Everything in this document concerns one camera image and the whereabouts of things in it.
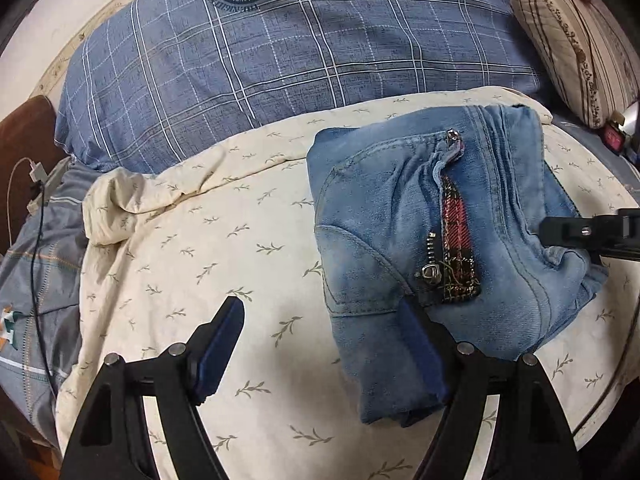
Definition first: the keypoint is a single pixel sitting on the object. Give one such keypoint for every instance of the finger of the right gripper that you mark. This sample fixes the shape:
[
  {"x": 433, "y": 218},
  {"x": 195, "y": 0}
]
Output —
[{"x": 606, "y": 235}]

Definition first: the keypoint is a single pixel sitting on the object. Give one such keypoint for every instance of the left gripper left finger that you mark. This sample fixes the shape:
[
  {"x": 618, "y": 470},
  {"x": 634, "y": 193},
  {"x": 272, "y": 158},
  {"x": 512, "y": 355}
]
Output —
[{"x": 110, "y": 439}]

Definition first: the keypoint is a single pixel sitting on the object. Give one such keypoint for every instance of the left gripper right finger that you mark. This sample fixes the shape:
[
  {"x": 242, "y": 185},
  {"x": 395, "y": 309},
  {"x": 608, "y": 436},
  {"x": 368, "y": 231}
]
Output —
[{"x": 531, "y": 439}]

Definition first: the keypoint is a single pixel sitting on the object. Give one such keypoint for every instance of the blue denim jeans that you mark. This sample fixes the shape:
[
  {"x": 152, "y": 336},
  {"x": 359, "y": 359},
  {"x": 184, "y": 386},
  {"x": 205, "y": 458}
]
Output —
[{"x": 442, "y": 205}]

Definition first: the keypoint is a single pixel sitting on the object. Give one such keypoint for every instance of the white plastic bag roll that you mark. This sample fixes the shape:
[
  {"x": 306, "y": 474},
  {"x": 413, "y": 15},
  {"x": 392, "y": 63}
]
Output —
[{"x": 630, "y": 116}]

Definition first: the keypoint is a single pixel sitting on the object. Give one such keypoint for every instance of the beige striped floral pillow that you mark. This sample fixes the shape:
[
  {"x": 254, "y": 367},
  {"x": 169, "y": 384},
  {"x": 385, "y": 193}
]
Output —
[{"x": 586, "y": 53}]

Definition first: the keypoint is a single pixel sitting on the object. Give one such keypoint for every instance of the grey striped bedsheet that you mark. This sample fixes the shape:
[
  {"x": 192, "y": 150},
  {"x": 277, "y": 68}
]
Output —
[{"x": 40, "y": 286}]

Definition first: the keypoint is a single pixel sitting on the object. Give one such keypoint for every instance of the cream leaf-print quilt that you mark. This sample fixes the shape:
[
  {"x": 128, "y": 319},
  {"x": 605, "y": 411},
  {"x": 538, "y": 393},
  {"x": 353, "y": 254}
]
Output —
[{"x": 164, "y": 251}]

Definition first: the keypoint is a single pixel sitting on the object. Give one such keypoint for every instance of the white power strip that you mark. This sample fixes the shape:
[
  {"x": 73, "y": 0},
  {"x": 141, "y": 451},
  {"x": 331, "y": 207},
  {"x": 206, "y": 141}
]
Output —
[{"x": 49, "y": 180}]

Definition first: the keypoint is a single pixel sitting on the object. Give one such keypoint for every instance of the brown headboard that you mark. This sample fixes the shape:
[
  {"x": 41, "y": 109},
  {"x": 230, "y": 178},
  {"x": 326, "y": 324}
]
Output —
[{"x": 26, "y": 139}]

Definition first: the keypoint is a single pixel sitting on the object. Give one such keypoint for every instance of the white charger with cable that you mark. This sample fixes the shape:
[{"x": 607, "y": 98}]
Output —
[{"x": 20, "y": 190}]

